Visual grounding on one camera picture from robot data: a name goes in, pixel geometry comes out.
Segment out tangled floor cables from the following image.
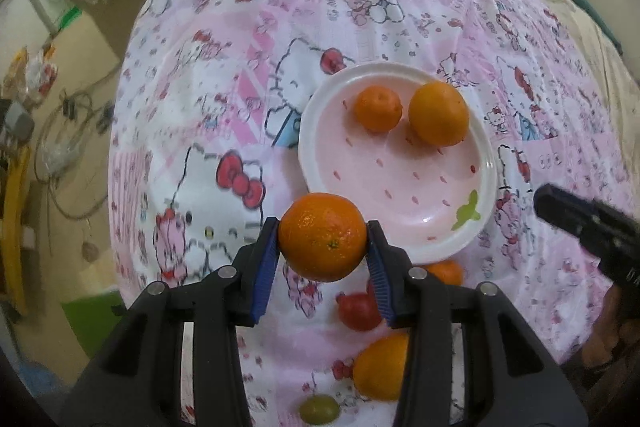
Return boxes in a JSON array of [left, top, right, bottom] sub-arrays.
[[32, 72, 121, 223]]

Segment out green floor mat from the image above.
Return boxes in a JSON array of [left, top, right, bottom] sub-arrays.
[[60, 289, 126, 360]]

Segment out small round tangerine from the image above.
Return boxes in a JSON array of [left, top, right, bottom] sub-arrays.
[[354, 85, 404, 134]]

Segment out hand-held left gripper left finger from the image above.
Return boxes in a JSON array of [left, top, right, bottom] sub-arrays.
[[60, 217, 281, 427]]

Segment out pink plate with white rim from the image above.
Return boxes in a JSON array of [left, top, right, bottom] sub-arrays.
[[298, 61, 499, 266]]

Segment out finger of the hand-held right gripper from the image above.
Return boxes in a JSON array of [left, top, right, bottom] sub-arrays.
[[533, 184, 612, 254]]

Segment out plastic bags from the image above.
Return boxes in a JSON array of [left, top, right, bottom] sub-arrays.
[[2, 44, 61, 108]]

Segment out green grape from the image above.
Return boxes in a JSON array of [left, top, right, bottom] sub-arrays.
[[299, 395, 341, 425]]

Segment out red tomato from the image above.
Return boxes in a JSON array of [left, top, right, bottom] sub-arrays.
[[335, 279, 383, 332]]

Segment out large orange with green navel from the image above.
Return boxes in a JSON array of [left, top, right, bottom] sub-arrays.
[[277, 192, 368, 284]]

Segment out yellow-orange orange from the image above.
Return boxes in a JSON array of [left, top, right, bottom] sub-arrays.
[[352, 332, 411, 403]]

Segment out person's right hand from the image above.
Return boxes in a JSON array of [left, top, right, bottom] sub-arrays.
[[582, 282, 640, 373]]

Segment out pink cartoon printed bed sheet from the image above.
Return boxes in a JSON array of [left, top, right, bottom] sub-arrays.
[[108, 0, 640, 427]]

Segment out yellow plastic board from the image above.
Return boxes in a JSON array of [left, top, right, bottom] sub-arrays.
[[0, 144, 32, 315]]

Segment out smooth oval orange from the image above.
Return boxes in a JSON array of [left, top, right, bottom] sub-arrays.
[[408, 81, 471, 147]]

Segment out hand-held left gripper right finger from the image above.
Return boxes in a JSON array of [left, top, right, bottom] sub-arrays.
[[366, 220, 589, 427]]

